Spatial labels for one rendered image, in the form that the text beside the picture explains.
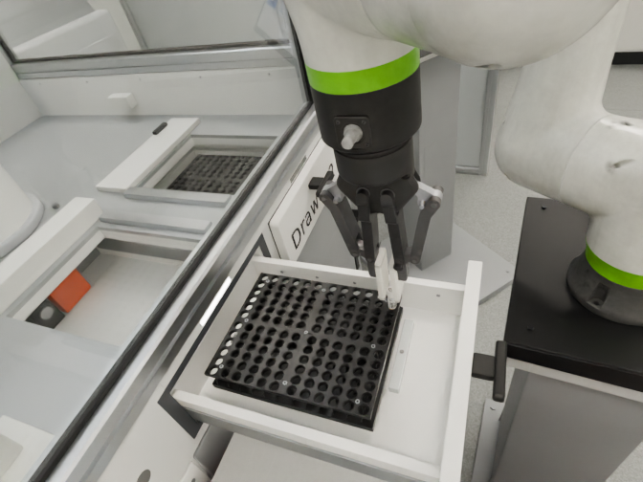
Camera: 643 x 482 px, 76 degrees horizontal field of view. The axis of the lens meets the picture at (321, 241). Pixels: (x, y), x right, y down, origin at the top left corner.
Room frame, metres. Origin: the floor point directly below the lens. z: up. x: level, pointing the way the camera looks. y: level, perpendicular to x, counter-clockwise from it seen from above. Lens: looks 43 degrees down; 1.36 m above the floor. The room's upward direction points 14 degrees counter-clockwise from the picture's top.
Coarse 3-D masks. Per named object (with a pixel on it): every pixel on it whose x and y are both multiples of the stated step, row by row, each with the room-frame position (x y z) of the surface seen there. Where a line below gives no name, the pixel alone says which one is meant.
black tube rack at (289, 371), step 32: (256, 288) 0.43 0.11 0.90; (288, 288) 0.41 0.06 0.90; (320, 288) 0.40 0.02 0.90; (352, 288) 0.38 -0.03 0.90; (256, 320) 0.37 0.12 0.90; (288, 320) 0.35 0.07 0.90; (320, 320) 0.36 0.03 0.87; (352, 320) 0.33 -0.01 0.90; (256, 352) 0.31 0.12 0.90; (288, 352) 0.30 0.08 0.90; (320, 352) 0.31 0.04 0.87; (352, 352) 0.30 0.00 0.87; (224, 384) 0.30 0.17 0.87; (256, 384) 0.27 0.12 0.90; (288, 384) 0.26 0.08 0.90; (320, 384) 0.25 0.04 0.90; (352, 384) 0.25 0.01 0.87; (384, 384) 0.24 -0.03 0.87; (320, 416) 0.23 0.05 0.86; (352, 416) 0.22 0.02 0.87
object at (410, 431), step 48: (240, 288) 0.45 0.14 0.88; (336, 288) 0.43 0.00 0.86; (432, 288) 0.35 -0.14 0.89; (432, 336) 0.31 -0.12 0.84; (192, 384) 0.31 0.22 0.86; (432, 384) 0.24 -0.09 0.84; (240, 432) 0.24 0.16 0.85; (288, 432) 0.20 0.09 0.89; (336, 432) 0.21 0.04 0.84; (384, 432) 0.20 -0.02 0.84; (432, 432) 0.19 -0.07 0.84; (384, 480) 0.15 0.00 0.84; (432, 480) 0.13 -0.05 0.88
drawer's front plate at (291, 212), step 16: (320, 144) 0.74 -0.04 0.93; (320, 160) 0.71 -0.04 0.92; (304, 176) 0.65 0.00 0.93; (320, 176) 0.69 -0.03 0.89; (336, 176) 0.76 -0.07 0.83; (288, 192) 0.61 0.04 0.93; (304, 192) 0.63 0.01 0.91; (288, 208) 0.57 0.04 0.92; (304, 208) 0.61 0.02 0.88; (320, 208) 0.67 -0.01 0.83; (272, 224) 0.54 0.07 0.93; (288, 224) 0.55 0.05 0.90; (304, 224) 0.60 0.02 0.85; (288, 240) 0.54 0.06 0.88; (304, 240) 0.59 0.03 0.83; (288, 256) 0.53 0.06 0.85
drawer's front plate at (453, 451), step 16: (480, 272) 0.33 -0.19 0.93; (464, 304) 0.29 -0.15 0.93; (464, 320) 0.27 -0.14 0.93; (464, 336) 0.25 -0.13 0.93; (464, 352) 0.23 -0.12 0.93; (464, 368) 0.21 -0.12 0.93; (464, 384) 0.19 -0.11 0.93; (464, 400) 0.18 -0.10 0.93; (448, 416) 0.17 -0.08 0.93; (464, 416) 0.16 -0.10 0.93; (448, 432) 0.15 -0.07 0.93; (464, 432) 0.15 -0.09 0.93; (448, 448) 0.14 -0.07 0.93; (448, 464) 0.12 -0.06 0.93; (448, 480) 0.11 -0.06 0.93
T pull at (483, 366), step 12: (504, 348) 0.23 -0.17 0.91; (480, 360) 0.22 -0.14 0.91; (492, 360) 0.22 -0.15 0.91; (504, 360) 0.22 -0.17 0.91; (480, 372) 0.21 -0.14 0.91; (492, 372) 0.21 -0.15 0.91; (504, 372) 0.20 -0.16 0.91; (504, 384) 0.19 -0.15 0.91; (492, 396) 0.18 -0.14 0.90; (504, 396) 0.18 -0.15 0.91
